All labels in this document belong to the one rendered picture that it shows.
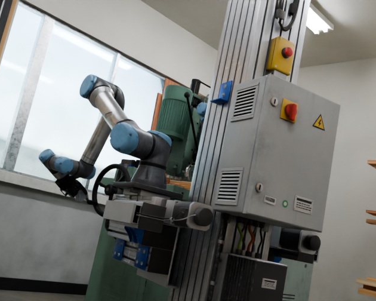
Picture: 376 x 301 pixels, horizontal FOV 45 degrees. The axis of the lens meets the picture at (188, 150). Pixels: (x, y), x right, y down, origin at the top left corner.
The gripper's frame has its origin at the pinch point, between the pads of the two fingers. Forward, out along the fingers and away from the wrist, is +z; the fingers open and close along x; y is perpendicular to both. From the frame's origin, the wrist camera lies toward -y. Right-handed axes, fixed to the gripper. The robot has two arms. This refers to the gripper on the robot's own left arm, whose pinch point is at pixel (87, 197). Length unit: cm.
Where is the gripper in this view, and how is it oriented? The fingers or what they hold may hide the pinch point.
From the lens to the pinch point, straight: 247.6
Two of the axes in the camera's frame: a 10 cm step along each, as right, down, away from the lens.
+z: 4.4, 7.1, 5.4
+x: 7.5, 0.3, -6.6
